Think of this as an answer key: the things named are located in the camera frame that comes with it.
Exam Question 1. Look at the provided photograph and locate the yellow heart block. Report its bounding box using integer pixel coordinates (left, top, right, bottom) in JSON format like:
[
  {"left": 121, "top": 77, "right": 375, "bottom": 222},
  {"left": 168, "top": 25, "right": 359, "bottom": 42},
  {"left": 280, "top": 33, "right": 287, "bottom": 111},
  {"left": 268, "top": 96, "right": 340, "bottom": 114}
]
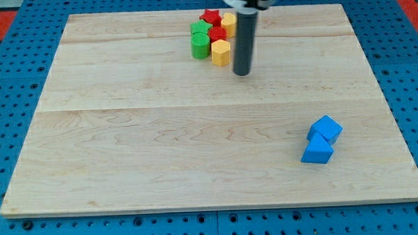
[{"left": 221, "top": 12, "right": 237, "bottom": 38}]

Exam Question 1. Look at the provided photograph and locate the green star block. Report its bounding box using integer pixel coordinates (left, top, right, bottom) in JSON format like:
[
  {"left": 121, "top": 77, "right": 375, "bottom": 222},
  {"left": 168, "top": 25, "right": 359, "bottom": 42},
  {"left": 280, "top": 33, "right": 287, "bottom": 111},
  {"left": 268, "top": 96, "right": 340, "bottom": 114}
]
[{"left": 189, "top": 20, "right": 212, "bottom": 35}]

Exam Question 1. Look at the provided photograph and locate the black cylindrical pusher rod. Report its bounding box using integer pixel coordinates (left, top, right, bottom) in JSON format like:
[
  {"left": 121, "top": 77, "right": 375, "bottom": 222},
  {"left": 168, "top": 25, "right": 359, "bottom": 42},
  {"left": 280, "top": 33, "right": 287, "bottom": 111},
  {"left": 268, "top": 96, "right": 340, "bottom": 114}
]
[{"left": 233, "top": 12, "right": 258, "bottom": 76}]

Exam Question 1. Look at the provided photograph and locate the wooden board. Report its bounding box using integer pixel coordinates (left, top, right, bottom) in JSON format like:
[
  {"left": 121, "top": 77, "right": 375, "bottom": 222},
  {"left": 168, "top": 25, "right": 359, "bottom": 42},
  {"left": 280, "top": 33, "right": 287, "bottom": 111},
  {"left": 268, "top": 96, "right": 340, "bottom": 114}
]
[{"left": 0, "top": 4, "right": 418, "bottom": 219}]

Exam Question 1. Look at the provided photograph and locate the yellow hexagon block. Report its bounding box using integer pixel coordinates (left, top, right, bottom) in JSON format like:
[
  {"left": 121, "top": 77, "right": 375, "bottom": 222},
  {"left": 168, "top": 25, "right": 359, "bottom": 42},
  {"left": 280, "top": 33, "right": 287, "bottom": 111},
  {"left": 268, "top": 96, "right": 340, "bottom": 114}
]
[{"left": 210, "top": 40, "right": 231, "bottom": 67}]

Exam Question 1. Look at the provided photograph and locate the blue cube block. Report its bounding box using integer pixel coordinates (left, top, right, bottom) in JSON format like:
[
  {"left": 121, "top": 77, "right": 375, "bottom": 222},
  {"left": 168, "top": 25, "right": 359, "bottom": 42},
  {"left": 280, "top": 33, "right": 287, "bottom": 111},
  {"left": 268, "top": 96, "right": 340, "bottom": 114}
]
[{"left": 307, "top": 115, "right": 343, "bottom": 144}]

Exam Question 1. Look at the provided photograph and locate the blue triangle block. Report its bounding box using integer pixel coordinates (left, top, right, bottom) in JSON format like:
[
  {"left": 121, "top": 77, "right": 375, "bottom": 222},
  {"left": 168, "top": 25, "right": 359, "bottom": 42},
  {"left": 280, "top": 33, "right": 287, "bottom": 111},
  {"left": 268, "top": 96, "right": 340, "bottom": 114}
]
[{"left": 300, "top": 132, "right": 334, "bottom": 164}]

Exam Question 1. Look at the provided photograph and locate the red star block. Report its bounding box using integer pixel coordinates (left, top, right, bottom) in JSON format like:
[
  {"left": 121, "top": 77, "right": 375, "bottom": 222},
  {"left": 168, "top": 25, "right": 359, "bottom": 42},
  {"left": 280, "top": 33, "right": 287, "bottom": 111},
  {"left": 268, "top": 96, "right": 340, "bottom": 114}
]
[{"left": 199, "top": 9, "right": 222, "bottom": 26}]

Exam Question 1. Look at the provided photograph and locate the green cylinder block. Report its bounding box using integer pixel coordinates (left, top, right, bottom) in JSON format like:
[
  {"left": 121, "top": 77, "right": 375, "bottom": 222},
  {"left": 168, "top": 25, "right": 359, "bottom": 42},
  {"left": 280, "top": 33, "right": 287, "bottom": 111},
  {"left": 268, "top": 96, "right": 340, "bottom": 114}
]
[{"left": 190, "top": 33, "right": 210, "bottom": 59}]

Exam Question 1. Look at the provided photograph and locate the red cylinder block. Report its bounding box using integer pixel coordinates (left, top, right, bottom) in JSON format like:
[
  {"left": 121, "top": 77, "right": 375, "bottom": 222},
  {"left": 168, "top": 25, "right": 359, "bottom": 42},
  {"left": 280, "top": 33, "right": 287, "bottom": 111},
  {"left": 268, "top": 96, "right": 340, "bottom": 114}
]
[{"left": 208, "top": 26, "right": 227, "bottom": 43}]

